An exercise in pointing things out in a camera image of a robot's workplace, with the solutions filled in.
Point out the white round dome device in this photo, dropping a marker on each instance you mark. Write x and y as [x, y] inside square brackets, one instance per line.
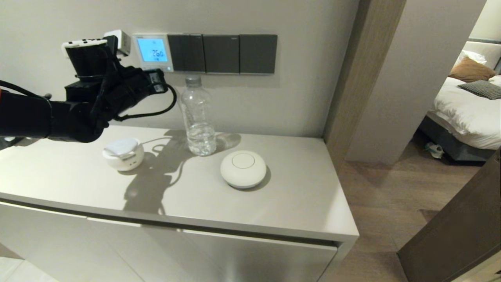
[243, 170]

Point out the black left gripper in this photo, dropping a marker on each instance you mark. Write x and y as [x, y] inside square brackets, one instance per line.
[123, 91]

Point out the bed with white duvet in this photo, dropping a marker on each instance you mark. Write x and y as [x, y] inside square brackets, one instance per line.
[465, 113]

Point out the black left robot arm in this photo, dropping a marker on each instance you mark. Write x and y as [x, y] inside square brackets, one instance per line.
[47, 119]

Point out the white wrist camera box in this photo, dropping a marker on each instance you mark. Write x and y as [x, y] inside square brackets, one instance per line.
[120, 42]

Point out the black white checked pillow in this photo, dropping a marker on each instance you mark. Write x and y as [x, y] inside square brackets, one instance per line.
[483, 89]

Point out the dark grey bed base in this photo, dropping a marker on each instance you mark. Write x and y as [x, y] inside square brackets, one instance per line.
[450, 147]

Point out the grey sideboard cabinet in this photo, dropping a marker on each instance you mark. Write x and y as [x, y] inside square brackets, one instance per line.
[235, 219]

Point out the white round speaker grey top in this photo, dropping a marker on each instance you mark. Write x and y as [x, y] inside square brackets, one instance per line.
[123, 156]

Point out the dark grey triple wall switch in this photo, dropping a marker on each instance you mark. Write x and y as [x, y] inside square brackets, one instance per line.
[186, 53]

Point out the teal white sneaker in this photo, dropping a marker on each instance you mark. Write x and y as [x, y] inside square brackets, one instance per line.
[435, 150]

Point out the brown pillow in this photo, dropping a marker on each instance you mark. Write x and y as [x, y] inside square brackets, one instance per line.
[471, 70]

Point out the wooden door frame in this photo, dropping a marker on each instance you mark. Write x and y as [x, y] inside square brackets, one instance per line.
[360, 78]

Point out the brown wooden door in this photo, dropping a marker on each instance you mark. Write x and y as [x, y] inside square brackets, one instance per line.
[458, 235]

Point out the clear plastic water bottle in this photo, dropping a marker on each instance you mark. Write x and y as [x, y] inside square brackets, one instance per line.
[199, 117]

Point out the beige padded headboard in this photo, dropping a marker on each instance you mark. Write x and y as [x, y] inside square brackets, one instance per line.
[489, 49]

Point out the wall thermostat blue screen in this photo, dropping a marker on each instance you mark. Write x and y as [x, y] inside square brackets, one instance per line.
[152, 51]

